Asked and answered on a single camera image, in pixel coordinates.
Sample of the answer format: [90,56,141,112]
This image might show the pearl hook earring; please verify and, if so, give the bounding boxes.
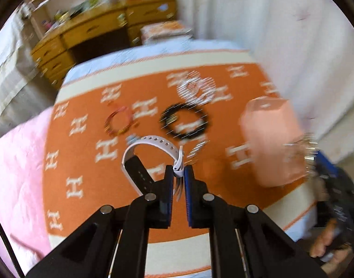
[187,140,209,159]

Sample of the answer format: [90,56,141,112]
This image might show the pink smart watch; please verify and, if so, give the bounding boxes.
[121,135,184,199]

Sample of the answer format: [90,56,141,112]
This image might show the pink jewelry tray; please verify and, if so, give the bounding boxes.
[240,97,306,188]

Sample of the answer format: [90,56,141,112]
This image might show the red string bead bracelet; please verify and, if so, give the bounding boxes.
[103,102,139,138]

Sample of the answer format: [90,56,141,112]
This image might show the black bead bracelet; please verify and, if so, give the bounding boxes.
[160,102,210,142]

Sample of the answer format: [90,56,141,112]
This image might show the white pearl crown necklace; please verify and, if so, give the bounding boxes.
[176,70,218,106]

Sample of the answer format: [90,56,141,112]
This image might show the blue flower brooch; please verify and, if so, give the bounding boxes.
[126,134,139,146]

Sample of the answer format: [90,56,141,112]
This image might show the person's right hand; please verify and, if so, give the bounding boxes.
[309,219,354,277]

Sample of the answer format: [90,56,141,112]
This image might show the pink blanket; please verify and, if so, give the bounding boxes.
[0,107,53,273]

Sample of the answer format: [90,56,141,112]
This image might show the orange H-pattern blanket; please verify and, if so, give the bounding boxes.
[42,49,317,278]

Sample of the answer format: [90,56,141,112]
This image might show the white floral curtain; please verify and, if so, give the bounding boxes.
[178,0,354,162]

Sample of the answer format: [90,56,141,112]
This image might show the white lace covered furniture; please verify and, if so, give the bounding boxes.
[0,8,57,137]

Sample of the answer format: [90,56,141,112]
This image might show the light blue bed sheet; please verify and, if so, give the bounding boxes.
[62,38,244,86]

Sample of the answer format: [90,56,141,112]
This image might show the wooden desk with drawers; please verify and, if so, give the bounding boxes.
[31,0,178,89]

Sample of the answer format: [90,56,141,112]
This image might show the printed cardboard box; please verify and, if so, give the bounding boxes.
[141,20,193,44]

